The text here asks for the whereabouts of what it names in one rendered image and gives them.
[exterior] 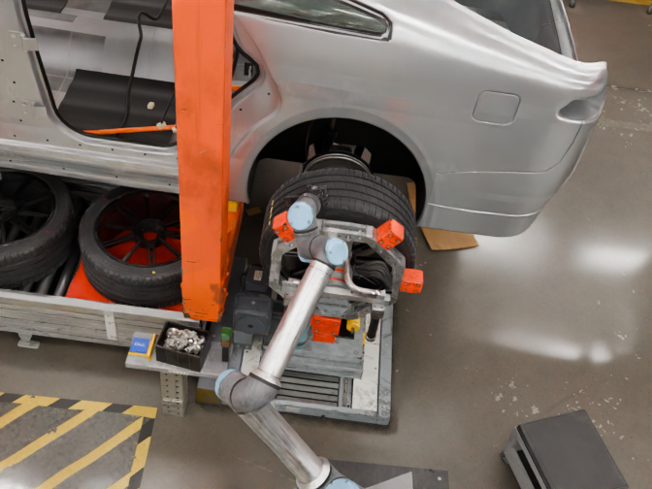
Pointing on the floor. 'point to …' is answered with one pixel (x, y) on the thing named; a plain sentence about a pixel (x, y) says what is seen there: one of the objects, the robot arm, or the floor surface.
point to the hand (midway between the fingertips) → (314, 190)
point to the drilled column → (174, 393)
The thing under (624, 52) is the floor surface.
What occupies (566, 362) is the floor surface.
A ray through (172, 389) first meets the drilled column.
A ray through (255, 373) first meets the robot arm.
